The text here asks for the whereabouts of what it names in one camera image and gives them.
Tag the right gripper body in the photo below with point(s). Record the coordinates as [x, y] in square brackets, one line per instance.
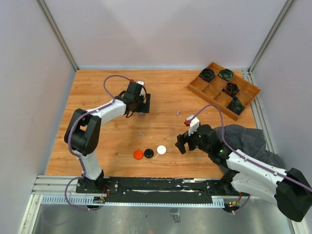
[194, 142]

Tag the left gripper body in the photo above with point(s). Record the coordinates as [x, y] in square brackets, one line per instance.
[140, 106]

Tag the white earbud case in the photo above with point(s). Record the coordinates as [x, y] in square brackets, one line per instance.
[161, 150]

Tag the black earbud case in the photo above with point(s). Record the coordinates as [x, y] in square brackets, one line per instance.
[148, 153]

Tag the orange earbud case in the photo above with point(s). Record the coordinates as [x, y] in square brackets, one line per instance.
[138, 154]

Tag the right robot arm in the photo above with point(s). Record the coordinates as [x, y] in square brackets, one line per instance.
[288, 190]

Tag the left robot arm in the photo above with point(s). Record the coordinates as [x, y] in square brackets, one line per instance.
[82, 134]

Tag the dark rolled cloth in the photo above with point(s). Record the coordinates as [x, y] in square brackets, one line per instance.
[236, 106]
[226, 74]
[207, 75]
[231, 89]

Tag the grey checked cloth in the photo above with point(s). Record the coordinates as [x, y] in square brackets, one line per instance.
[249, 141]

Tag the wooden divided tray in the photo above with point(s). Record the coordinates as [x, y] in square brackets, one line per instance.
[212, 92]

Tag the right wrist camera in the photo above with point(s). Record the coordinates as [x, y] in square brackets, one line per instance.
[193, 123]

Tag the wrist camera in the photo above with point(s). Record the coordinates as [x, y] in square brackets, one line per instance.
[142, 92]
[193, 123]

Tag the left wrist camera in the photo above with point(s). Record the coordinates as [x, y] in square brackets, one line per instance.
[142, 92]

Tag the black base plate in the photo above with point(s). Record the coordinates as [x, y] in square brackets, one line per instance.
[157, 189]

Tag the grey cable duct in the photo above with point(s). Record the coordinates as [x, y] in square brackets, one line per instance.
[96, 201]

